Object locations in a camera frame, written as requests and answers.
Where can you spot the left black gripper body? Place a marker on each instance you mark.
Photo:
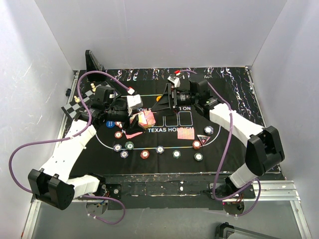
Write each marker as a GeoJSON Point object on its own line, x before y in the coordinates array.
{"type": "Point", "coordinates": [118, 114]}

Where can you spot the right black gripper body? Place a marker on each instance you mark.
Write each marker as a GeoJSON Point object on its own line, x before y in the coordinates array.
{"type": "Point", "coordinates": [186, 98]}

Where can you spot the dealt cards pile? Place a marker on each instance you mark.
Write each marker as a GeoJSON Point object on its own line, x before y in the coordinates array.
{"type": "Point", "coordinates": [187, 133]}
{"type": "Point", "coordinates": [129, 136]}

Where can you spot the red playing card deck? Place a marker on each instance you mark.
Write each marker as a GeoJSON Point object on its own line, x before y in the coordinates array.
{"type": "Point", "coordinates": [146, 119]}

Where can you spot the blue small blind button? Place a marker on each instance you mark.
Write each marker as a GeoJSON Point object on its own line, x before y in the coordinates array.
{"type": "Point", "coordinates": [110, 124]}

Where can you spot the red poker chip stack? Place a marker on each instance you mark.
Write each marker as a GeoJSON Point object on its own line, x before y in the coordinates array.
{"type": "Point", "coordinates": [144, 154]}

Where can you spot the triangular dealer button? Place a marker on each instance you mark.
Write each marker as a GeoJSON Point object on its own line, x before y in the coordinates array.
{"type": "Point", "coordinates": [203, 139]}

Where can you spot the green poker chip stack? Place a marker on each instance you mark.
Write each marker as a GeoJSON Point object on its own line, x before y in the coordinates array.
{"type": "Point", "coordinates": [176, 154]}

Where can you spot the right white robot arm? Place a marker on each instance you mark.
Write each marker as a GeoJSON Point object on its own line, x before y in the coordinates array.
{"type": "Point", "coordinates": [264, 148]}

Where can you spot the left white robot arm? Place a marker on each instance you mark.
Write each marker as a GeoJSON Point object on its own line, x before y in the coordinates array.
{"type": "Point", "coordinates": [52, 183]}

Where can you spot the gold chess piece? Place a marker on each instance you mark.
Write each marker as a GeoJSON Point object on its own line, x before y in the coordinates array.
{"type": "Point", "coordinates": [76, 99]}

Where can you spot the black white chessboard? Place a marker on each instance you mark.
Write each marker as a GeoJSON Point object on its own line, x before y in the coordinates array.
{"type": "Point", "coordinates": [72, 108]}

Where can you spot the black card shoe stand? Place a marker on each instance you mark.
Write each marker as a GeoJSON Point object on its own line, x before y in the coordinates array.
{"type": "Point", "coordinates": [92, 64]}

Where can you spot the black poker felt mat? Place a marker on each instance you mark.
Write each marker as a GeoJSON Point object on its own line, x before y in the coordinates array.
{"type": "Point", "coordinates": [184, 142]}

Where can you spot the black case corner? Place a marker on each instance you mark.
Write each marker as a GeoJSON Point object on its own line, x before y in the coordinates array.
{"type": "Point", "coordinates": [227, 231]}

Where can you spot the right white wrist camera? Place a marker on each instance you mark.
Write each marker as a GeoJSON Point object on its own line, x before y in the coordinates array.
{"type": "Point", "coordinates": [174, 80]}

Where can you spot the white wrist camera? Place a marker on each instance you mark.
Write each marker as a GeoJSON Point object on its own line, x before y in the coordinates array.
{"type": "Point", "coordinates": [134, 102]}
{"type": "Point", "coordinates": [174, 80]}

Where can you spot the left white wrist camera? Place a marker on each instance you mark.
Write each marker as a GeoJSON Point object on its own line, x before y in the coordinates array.
{"type": "Point", "coordinates": [134, 102]}

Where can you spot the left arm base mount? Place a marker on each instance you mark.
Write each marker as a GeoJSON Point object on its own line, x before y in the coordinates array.
{"type": "Point", "coordinates": [106, 198]}

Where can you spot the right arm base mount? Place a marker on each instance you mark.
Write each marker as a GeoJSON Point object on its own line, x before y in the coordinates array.
{"type": "Point", "coordinates": [235, 204]}

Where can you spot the aluminium front rail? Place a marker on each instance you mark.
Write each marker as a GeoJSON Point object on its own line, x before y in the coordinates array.
{"type": "Point", "coordinates": [166, 217]}

